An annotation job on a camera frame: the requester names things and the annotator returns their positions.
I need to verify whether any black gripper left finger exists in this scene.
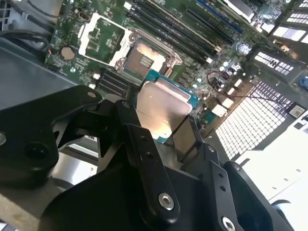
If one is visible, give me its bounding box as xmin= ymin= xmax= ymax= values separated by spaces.
xmin=0 ymin=84 xmax=180 ymax=226

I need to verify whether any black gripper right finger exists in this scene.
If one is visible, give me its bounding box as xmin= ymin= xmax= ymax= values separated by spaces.
xmin=173 ymin=115 xmax=289 ymax=231

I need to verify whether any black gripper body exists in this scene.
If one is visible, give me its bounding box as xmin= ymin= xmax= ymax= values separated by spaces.
xmin=39 ymin=166 xmax=218 ymax=231

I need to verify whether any silver CPU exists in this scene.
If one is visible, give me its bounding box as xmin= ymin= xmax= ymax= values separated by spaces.
xmin=136 ymin=69 xmax=202 ymax=145

